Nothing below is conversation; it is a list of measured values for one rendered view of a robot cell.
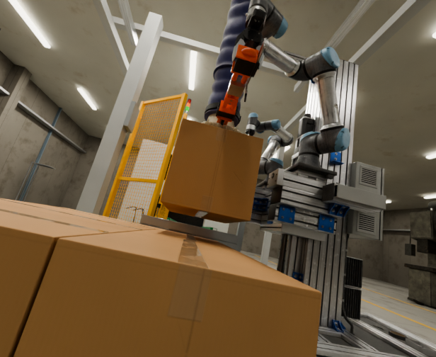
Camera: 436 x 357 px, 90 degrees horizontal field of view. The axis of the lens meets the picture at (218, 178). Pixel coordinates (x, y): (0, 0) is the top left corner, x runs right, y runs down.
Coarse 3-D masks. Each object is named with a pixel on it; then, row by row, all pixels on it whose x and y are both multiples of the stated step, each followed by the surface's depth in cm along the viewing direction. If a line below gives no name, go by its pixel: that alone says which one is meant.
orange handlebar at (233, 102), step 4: (244, 48) 74; (248, 48) 73; (244, 52) 74; (248, 52) 73; (252, 52) 73; (256, 52) 74; (252, 56) 74; (256, 56) 75; (232, 76) 87; (236, 76) 86; (244, 76) 85; (244, 80) 86; (228, 96) 99; (232, 96) 101; (224, 100) 101; (228, 100) 100; (232, 100) 100; (236, 100) 99; (224, 104) 105; (228, 104) 104; (232, 104) 103; (236, 104) 102; (232, 108) 107; (220, 120) 121; (224, 120) 122; (224, 124) 124
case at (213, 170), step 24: (192, 120) 102; (192, 144) 99; (216, 144) 101; (240, 144) 103; (192, 168) 97; (216, 168) 99; (240, 168) 100; (168, 192) 93; (192, 192) 95; (216, 192) 96; (240, 192) 98; (216, 216) 108; (240, 216) 95
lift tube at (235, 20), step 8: (232, 0) 155; (240, 0) 150; (248, 0) 149; (232, 8) 150; (240, 8) 147; (232, 16) 149; (240, 16) 146; (232, 24) 144; (240, 24) 142; (224, 32) 149; (232, 32) 143; (240, 32) 142; (224, 40) 144; (232, 40) 140; (224, 48) 142; (232, 48) 139; (224, 56) 138; (216, 64) 146; (224, 64) 136
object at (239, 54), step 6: (240, 48) 74; (252, 48) 75; (240, 54) 74; (240, 60) 75; (246, 60) 75; (252, 60) 74; (234, 66) 78; (240, 66) 78; (246, 66) 77; (252, 66) 77; (234, 72) 81; (240, 72) 81; (246, 72) 80
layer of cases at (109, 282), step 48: (0, 240) 29; (48, 240) 30; (96, 240) 35; (144, 240) 51; (192, 240) 91; (0, 288) 28; (48, 288) 29; (96, 288) 29; (144, 288) 30; (192, 288) 31; (240, 288) 32; (288, 288) 33; (0, 336) 27; (48, 336) 28; (96, 336) 28; (144, 336) 29; (192, 336) 30; (240, 336) 31; (288, 336) 31
